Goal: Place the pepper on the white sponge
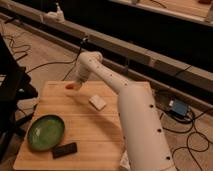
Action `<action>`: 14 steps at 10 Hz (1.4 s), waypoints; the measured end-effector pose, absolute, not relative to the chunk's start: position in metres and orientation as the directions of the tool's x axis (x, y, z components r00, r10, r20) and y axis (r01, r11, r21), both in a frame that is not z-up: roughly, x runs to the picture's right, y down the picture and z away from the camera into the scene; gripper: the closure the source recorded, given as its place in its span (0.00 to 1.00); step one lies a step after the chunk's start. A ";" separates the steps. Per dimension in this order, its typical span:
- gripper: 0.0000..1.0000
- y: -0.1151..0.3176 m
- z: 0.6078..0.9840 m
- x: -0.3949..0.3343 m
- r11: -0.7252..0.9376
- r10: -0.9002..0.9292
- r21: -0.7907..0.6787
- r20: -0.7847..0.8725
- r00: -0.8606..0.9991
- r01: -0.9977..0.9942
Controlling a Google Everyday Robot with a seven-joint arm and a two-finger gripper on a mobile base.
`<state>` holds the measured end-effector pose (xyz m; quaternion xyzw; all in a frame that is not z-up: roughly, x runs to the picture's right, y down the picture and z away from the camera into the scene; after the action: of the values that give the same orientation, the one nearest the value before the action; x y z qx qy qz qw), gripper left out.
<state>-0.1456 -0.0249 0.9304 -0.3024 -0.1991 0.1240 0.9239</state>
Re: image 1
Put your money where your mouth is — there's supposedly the white sponge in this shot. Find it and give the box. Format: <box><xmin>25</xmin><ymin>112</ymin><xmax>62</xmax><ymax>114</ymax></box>
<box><xmin>89</xmin><ymin>95</ymin><xmax>107</xmax><ymax>110</ymax></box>

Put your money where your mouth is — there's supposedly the green round plate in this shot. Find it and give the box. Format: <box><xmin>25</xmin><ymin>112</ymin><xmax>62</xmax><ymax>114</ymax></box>
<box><xmin>27</xmin><ymin>115</ymin><xmax>65</xmax><ymax>151</ymax></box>

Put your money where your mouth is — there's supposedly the blue box on floor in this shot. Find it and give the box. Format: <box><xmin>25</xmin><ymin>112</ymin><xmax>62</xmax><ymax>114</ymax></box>
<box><xmin>169</xmin><ymin>99</ymin><xmax>188</xmax><ymax>117</ymax></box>

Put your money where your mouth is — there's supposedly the black chair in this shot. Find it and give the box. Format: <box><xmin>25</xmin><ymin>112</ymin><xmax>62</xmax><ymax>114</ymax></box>
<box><xmin>0</xmin><ymin>34</ymin><xmax>38</xmax><ymax>162</ymax></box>

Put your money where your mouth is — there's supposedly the black rectangular block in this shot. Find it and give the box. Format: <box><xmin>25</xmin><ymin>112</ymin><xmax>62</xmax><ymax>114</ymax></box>
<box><xmin>52</xmin><ymin>142</ymin><xmax>77</xmax><ymax>158</ymax></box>

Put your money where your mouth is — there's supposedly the grey metal rail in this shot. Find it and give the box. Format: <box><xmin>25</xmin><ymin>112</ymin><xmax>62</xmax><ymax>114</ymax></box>
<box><xmin>0</xmin><ymin>0</ymin><xmax>213</xmax><ymax>105</ymax></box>

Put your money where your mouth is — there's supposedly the white object on rail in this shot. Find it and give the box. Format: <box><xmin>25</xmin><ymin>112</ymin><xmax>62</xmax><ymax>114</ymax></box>
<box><xmin>45</xmin><ymin>4</ymin><xmax>65</xmax><ymax>22</ymax></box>

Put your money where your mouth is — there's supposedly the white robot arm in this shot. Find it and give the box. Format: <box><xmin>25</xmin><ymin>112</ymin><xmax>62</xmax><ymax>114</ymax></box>
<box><xmin>75</xmin><ymin>52</ymin><xmax>177</xmax><ymax>171</ymax></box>

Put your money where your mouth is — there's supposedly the black cable on floor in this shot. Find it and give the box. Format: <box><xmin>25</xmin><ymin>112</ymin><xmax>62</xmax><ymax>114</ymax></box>
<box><xmin>26</xmin><ymin>37</ymin><xmax>90</xmax><ymax>82</ymax></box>

